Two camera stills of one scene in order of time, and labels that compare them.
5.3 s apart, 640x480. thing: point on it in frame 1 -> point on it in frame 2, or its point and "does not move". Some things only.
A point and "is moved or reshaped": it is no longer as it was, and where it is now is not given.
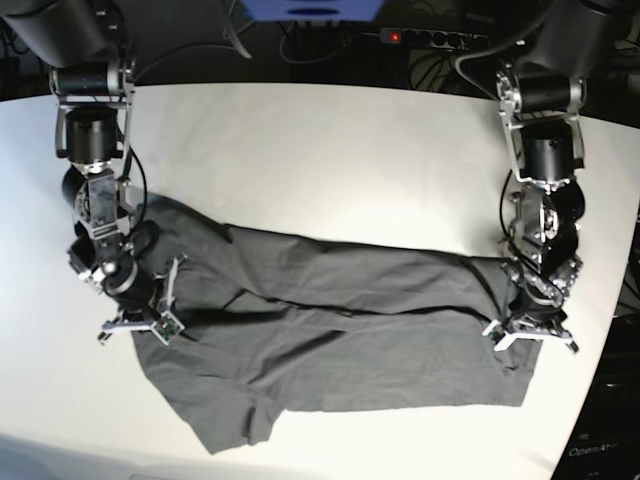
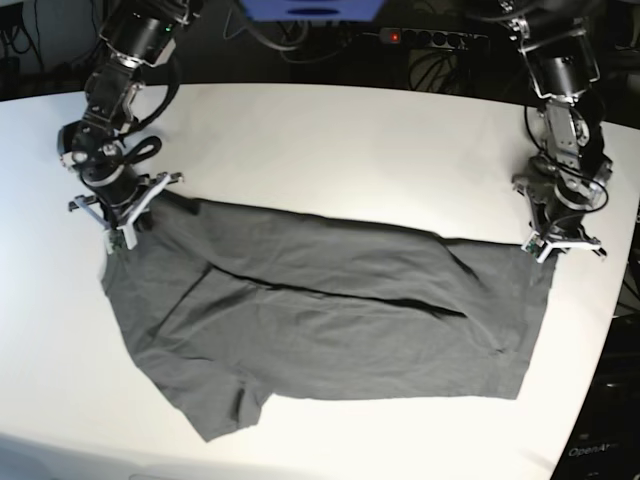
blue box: x=312 y=10 does not move
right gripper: x=537 y=301 -> x=560 y=202
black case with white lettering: x=605 y=441 does not move
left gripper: x=133 y=291 -> x=119 y=190
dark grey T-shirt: x=277 y=323 is moved or reshaped
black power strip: x=434 y=38 does not move
